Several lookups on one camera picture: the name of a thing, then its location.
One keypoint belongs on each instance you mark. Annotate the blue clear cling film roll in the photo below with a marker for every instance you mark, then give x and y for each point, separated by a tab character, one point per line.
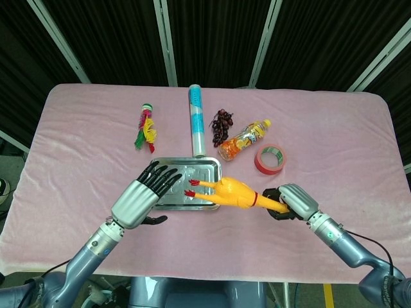
196	118

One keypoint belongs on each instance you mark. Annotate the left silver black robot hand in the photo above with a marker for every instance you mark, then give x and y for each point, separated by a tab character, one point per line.
138	202

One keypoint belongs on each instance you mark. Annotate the red tape roll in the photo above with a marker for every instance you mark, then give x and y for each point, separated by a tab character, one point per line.
268	165

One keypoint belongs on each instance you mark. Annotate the grey-blue robot torso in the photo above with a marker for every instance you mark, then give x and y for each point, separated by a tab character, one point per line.
196	293

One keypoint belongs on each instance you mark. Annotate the orange rubber toy chicken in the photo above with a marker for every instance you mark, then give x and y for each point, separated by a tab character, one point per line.
232	192

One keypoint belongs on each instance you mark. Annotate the dark pleated screen curtain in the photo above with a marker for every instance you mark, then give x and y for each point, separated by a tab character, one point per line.
218	38

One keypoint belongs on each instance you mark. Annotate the white screen frame post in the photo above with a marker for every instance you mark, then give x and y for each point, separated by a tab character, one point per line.
265	45
167	41
59	41
379	61

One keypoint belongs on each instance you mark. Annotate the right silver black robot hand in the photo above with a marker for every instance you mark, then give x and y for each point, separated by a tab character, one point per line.
295	199

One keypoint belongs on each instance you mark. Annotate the rectangular metal tray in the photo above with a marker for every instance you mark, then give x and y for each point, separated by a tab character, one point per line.
202	168

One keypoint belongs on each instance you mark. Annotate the pink velvet table cloth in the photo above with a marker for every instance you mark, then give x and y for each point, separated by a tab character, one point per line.
96	134

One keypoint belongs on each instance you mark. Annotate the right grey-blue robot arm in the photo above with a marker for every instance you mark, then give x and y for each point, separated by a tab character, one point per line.
350	247

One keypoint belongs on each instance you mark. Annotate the orange drink plastic bottle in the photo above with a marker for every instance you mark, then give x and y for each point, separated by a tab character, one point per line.
244	138

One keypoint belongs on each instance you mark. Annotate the colourful feather toy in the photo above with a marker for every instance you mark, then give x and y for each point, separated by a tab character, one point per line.
147	128

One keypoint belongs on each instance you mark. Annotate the purple plastic grape bunch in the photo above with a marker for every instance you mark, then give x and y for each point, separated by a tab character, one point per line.
221	126

